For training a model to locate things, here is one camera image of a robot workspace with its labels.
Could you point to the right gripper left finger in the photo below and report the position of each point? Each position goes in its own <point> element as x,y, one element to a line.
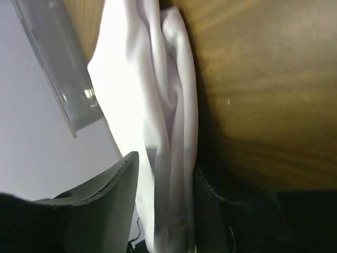
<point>96,216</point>

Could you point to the white t shirt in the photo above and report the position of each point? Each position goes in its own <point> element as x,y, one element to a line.
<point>143,76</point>

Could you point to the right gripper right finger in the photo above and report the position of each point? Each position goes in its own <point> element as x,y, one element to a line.
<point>209,231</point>

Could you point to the clear plastic bin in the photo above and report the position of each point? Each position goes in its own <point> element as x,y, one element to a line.
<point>52,37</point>

